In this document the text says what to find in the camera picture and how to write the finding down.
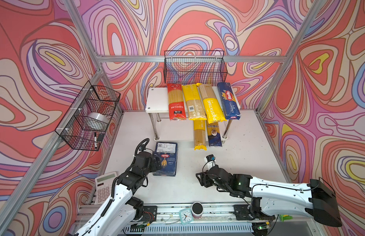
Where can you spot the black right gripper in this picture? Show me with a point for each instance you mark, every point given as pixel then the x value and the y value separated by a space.
pixel 204 178

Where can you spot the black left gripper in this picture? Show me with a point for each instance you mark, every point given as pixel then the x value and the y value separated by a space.
pixel 155 167

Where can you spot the dark blue Barilla pasta box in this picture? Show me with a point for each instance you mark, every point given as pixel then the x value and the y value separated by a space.
pixel 168 154

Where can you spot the clear blue spaghetti pack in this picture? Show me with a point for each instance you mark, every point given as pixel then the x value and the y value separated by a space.
pixel 214 136

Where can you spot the red spaghetti pack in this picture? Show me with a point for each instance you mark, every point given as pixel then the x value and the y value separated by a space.
pixel 176 102

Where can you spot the yellow Pastatime spaghetti pack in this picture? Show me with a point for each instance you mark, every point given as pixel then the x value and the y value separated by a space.
pixel 199 135
pixel 211 104

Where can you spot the blue Barilla spaghetti pack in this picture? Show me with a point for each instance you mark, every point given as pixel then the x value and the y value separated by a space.
pixel 229 104

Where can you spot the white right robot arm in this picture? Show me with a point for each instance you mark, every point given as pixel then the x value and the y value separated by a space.
pixel 268 198

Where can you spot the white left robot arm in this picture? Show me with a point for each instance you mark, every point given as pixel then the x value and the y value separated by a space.
pixel 121 207

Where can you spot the white two-tier shelf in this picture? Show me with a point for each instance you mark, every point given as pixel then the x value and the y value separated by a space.
pixel 164 129

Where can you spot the white calculator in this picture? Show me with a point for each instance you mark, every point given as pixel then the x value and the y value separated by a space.
pixel 103 187

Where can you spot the black round speaker can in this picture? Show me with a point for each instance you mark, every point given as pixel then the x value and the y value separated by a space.
pixel 197 210

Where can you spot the black marker pen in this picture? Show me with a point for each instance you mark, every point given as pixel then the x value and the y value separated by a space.
pixel 95 141

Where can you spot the green snack packet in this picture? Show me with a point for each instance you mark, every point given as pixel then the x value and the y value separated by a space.
pixel 285 217

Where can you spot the silver tape roll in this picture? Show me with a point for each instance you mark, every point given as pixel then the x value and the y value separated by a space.
pixel 99 117

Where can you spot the teal alarm clock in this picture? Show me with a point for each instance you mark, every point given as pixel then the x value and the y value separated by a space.
pixel 186 216

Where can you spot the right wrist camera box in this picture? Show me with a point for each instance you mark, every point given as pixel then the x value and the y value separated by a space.
pixel 210 158

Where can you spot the black wire basket left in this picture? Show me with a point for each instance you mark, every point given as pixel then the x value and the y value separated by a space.
pixel 78 130

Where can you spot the black wire basket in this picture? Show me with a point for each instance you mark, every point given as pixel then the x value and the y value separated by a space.
pixel 78 130
pixel 187 67

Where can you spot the black wire basket rear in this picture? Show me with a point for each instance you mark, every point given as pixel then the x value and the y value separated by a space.
pixel 187 67

